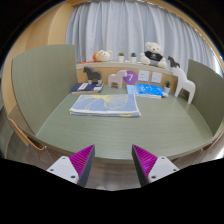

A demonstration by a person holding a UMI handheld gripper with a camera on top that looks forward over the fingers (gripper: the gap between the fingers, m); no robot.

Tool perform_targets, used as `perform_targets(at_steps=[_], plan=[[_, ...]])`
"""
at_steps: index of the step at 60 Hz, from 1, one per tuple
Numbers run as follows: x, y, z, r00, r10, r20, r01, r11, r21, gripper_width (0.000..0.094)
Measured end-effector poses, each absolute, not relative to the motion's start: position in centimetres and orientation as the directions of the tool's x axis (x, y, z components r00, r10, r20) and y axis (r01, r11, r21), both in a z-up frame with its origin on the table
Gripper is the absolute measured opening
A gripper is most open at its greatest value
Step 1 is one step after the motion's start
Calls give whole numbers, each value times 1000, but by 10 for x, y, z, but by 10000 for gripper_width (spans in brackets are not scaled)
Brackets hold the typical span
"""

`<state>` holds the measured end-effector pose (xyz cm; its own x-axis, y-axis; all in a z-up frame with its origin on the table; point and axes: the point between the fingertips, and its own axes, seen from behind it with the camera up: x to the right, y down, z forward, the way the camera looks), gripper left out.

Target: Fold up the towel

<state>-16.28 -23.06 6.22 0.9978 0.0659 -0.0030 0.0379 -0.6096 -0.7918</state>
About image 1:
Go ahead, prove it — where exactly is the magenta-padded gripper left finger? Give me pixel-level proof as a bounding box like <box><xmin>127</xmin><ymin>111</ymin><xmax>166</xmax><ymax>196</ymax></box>
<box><xmin>45</xmin><ymin>144</ymin><xmax>96</xmax><ymax>188</ymax></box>

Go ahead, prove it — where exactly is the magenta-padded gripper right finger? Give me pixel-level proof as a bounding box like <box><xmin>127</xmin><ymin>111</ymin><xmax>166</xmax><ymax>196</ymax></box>
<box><xmin>131</xmin><ymin>144</ymin><xmax>180</xmax><ymax>187</ymax></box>

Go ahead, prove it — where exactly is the blue towel with yellow print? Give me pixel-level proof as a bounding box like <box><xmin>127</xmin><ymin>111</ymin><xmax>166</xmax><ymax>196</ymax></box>
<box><xmin>68</xmin><ymin>93</ymin><xmax>142</xmax><ymax>118</ymax></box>

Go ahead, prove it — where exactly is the bright blue book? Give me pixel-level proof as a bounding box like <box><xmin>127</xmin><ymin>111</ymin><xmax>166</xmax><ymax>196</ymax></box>
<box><xmin>135</xmin><ymin>83</ymin><xmax>167</xmax><ymax>98</ymax></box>

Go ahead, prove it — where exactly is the light blue book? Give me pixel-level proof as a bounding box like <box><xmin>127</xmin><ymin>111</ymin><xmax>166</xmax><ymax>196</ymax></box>
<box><xmin>126</xmin><ymin>84</ymin><xmax>163</xmax><ymax>99</ymax></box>

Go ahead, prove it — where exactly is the dark blue book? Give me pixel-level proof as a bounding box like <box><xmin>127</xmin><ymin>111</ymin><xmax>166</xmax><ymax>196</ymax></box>
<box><xmin>70</xmin><ymin>82</ymin><xmax>104</xmax><ymax>94</ymax></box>

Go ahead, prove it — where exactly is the round purple number sign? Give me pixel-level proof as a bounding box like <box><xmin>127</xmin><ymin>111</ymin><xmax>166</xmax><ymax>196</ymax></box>
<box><xmin>123</xmin><ymin>70</ymin><xmax>139</xmax><ymax>86</ymax></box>

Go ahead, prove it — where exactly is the large white horse figure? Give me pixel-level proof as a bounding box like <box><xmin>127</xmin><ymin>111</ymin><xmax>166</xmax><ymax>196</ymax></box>
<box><xmin>171</xmin><ymin>66</ymin><xmax>196</xmax><ymax>105</ymax></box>

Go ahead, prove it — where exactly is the green desk divider panel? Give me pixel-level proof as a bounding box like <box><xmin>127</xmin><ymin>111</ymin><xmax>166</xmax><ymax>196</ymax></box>
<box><xmin>185</xmin><ymin>59</ymin><xmax>224</xmax><ymax>136</ymax></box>
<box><xmin>11</xmin><ymin>44</ymin><xmax>79</xmax><ymax>136</ymax></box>

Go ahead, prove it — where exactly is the dark grey horse figure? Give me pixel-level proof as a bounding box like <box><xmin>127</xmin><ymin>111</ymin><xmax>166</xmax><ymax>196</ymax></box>
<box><xmin>82</xmin><ymin>66</ymin><xmax>103</xmax><ymax>85</ymax></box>

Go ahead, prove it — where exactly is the pink horse figure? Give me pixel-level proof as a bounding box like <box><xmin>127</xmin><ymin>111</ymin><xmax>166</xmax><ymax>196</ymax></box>
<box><xmin>107</xmin><ymin>69</ymin><xmax>128</xmax><ymax>90</ymax></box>

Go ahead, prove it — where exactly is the wooden desk shelf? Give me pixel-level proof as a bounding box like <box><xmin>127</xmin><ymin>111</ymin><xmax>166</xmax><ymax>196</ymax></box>
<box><xmin>75</xmin><ymin>60</ymin><xmax>178</xmax><ymax>92</ymax></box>

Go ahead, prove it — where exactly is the small dark horse figure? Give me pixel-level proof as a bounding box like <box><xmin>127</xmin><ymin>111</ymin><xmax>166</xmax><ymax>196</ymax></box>
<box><xmin>167</xmin><ymin>55</ymin><xmax>181</xmax><ymax>69</ymax></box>

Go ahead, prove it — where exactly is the white teddy bear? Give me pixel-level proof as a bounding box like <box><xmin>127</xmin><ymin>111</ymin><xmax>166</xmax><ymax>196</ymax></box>
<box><xmin>139</xmin><ymin>41</ymin><xmax>168</xmax><ymax>69</ymax></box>

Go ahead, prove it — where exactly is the cream and orange plush toy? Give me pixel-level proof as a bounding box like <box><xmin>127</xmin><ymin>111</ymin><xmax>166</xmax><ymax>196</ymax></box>
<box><xmin>92</xmin><ymin>49</ymin><xmax>114</xmax><ymax>63</ymax></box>

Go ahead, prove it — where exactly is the white curtain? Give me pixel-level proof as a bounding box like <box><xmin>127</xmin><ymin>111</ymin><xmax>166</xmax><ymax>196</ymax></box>
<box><xmin>65</xmin><ymin>0</ymin><xmax>224</xmax><ymax>76</ymax></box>

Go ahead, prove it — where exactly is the white wall socket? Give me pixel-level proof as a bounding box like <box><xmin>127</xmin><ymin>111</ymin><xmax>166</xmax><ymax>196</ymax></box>
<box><xmin>150</xmin><ymin>71</ymin><xmax>163</xmax><ymax>84</ymax></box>
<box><xmin>137</xmin><ymin>69</ymin><xmax>150</xmax><ymax>82</ymax></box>

